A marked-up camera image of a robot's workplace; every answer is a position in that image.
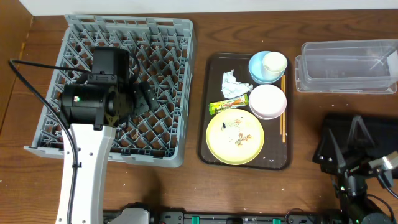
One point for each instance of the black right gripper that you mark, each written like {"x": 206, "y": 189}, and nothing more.
{"x": 339, "y": 163}

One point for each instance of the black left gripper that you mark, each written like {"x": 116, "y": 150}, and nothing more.
{"x": 142, "y": 101}

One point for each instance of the green snack bar wrapper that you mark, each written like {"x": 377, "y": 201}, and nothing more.
{"x": 217, "y": 107}

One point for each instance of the pink bowl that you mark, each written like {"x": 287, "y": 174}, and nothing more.
{"x": 267, "y": 102}

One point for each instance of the white tissue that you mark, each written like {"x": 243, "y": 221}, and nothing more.
{"x": 231, "y": 88}

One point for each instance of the cream white cup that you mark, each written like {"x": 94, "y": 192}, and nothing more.
{"x": 273, "y": 65}

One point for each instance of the light blue bowl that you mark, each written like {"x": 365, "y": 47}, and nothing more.
{"x": 255, "y": 69}

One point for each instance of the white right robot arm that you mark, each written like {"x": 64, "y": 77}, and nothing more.
{"x": 356, "y": 205}

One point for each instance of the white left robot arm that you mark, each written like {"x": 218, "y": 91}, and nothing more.
{"x": 86, "y": 154}

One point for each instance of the black waste bin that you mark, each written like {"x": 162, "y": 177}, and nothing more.
{"x": 383, "y": 130}

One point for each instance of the grey dishwasher rack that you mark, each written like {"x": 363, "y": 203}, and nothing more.
{"x": 165, "y": 56}

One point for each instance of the clear plastic waste bin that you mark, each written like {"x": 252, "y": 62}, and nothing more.
{"x": 347, "y": 66}

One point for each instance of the yellow plate with crumbs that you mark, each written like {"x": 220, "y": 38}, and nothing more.
{"x": 235, "y": 137}

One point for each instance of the dark brown serving tray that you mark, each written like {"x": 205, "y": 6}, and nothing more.
{"x": 277, "y": 151}

